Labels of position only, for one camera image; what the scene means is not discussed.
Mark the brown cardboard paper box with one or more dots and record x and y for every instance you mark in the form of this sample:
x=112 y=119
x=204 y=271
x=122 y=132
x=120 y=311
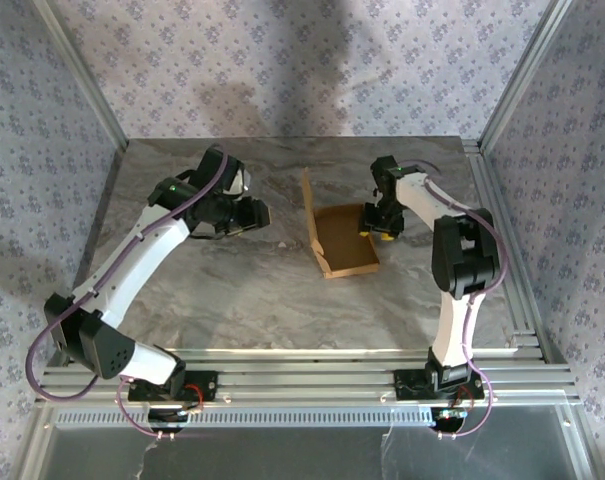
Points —
x=344 y=245

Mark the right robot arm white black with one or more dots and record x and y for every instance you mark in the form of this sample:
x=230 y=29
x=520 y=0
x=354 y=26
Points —
x=422 y=195

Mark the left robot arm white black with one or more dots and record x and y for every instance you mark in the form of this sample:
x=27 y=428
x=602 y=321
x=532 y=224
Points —
x=132 y=265

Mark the aluminium extrusion base rails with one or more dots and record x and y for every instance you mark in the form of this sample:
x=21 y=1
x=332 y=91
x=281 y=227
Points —
x=302 y=380

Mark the grey metal sheet panel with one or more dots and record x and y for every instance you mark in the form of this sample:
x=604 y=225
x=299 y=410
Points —
x=282 y=455

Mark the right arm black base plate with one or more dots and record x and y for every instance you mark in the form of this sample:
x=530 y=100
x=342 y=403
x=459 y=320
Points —
x=404 y=387

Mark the aluminium side rail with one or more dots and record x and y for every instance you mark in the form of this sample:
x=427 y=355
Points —
x=522 y=315

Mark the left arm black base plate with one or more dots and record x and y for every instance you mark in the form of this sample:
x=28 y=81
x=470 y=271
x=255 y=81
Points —
x=207 y=386

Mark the aluminium frame post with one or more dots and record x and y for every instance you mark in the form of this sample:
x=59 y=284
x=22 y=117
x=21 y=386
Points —
x=85 y=75
x=524 y=75

